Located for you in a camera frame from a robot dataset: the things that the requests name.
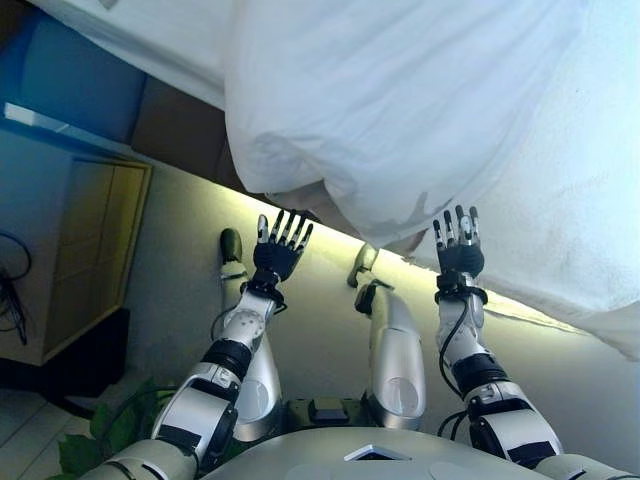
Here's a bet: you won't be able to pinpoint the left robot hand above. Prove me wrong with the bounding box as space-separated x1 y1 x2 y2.
252 208 315 284

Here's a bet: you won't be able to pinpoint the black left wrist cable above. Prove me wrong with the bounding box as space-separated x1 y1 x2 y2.
209 294 291 351

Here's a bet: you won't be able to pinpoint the silver robot torso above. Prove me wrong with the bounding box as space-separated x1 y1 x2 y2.
199 424 551 480

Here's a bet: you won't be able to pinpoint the dark olive robot pelvis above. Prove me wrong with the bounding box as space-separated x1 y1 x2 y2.
287 397 364 429

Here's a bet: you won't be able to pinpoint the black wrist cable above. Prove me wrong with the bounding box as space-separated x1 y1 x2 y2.
437 294 476 441
209 294 291 351

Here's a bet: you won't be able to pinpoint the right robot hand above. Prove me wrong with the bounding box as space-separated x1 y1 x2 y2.
432 203 486 279

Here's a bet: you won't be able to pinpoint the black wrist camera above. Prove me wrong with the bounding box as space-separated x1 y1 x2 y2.
435 272 489 304
239 272 286 306

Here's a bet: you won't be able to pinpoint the brown upholstered bed frame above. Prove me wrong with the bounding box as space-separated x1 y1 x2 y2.
0 0 251 194

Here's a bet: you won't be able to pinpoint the white duvet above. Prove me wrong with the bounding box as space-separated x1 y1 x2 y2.
222 0 640 249

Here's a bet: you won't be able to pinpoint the white textured bed cover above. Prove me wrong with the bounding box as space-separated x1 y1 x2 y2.
404 94 640 361

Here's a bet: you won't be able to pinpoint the wooden nightstand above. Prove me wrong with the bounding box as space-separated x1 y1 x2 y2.
0 102 154 366

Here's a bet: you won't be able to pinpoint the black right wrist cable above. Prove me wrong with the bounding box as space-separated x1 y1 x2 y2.
437 294 476 441

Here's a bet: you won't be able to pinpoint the green leafy plant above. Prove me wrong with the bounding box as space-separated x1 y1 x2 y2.
57 377 251 480

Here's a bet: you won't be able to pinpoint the black tangled cables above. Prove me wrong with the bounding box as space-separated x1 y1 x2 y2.
0 232 34 346

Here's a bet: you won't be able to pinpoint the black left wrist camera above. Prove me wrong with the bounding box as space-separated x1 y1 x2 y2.
239 272 286 306

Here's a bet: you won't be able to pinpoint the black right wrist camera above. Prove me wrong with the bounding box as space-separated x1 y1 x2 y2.
435 272 489 304

